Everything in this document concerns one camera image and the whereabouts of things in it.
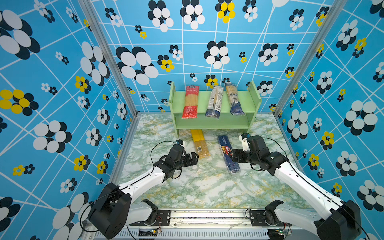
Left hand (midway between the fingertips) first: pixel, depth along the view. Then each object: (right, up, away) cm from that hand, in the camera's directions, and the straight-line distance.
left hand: (194, 156), depth 85 cm
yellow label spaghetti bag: (+4, +6, +14) cm, 16 cm away
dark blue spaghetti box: (+20, +3, +11) cm, 23 cm away
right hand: (+22, +3, -4) cm, 23 cm away
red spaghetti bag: (-2, +26, -5) cm, 27 cm away
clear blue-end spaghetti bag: (+23, +28, -5) cm, 36 cm away
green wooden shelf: (+34, +34, +5) cm, 48 cm away
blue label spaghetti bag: (+12, +31, -1) cm, 33 cm away
